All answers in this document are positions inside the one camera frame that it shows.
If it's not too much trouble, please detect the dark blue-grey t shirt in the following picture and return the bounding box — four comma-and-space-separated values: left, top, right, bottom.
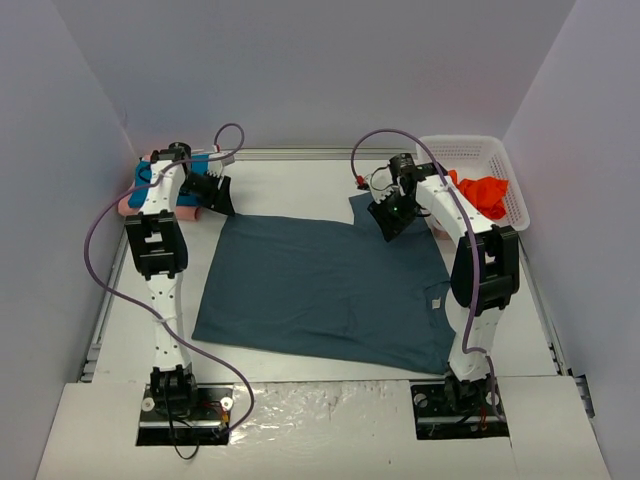
193, 195, 454, 375

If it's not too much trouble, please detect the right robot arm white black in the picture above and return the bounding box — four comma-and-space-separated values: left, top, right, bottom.
367, 153, 520, 413

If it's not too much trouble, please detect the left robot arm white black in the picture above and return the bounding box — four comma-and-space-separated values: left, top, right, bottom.
125, 142, 235, 419

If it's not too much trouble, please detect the folded teal t shirt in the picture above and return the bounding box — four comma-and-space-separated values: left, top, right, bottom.
126, 154, 208, 209

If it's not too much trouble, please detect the folded pink t shirt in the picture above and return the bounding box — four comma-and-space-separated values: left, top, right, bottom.
116, 147, 203, 223

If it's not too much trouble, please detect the orange crumpled t shirt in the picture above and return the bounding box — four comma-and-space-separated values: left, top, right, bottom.
449, 170, 509, 220

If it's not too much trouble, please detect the white plastic basket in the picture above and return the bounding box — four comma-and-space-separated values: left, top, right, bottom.
416, 135, 530, 239

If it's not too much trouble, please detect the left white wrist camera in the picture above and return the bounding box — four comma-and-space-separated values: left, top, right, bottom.
203, 150, 235, 177

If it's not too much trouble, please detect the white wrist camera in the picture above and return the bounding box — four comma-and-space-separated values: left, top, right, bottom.
356, 167, 398, 204
203, 150, 235, 177

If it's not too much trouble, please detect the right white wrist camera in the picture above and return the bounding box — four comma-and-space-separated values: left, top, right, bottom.
356, 167, 398, 204

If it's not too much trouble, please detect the aluminium rail back edge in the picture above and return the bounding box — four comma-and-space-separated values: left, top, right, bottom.
234, 147, 408, 161

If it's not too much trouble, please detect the aluminium rail edge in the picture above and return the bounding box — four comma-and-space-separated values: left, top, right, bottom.
234, 147, 408, 161
518, 240, 596, 423

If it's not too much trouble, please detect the aluminium rail right edge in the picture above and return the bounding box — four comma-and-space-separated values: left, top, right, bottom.
518, 240, 596, 423

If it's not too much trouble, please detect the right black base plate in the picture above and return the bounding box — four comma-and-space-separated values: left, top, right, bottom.
410, 378, 509, 441

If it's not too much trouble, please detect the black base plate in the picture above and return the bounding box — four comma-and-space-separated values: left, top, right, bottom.
410, 378, 509, 441
136, 385, 234, 447

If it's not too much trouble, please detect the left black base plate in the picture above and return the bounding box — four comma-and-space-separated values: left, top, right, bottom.
136, 385, 234, 447

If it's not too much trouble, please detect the thin black cable loop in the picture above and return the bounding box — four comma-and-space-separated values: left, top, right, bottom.
169, 429, 199, 461

